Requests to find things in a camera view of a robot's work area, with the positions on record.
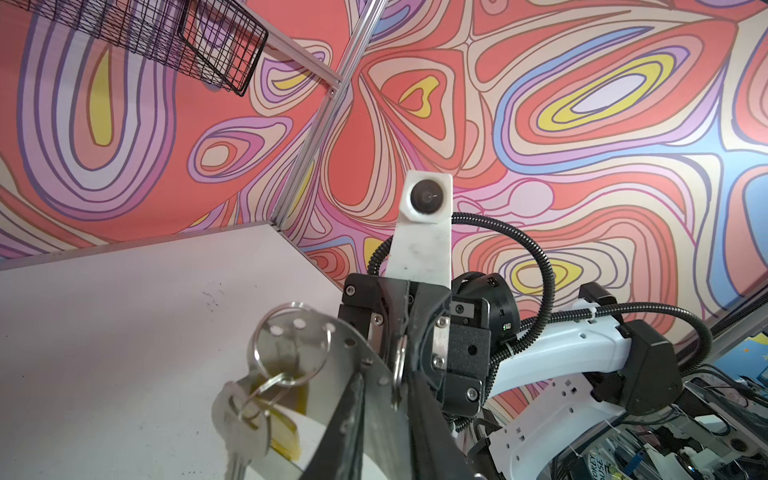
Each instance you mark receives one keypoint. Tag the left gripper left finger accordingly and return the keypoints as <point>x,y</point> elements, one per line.
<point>339,454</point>

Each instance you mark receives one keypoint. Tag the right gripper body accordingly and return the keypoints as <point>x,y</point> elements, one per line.
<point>447,333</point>

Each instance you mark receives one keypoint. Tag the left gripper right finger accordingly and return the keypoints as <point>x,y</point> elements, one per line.
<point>434,452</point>

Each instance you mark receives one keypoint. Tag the yellow tag key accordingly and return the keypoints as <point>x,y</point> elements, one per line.
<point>261,440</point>

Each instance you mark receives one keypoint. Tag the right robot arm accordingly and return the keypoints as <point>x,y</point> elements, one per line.
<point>627,358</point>

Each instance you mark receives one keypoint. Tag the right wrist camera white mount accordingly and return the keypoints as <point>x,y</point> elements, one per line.
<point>421,245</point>

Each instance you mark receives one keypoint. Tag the black wire basket back wall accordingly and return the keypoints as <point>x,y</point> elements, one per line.
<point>217,42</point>

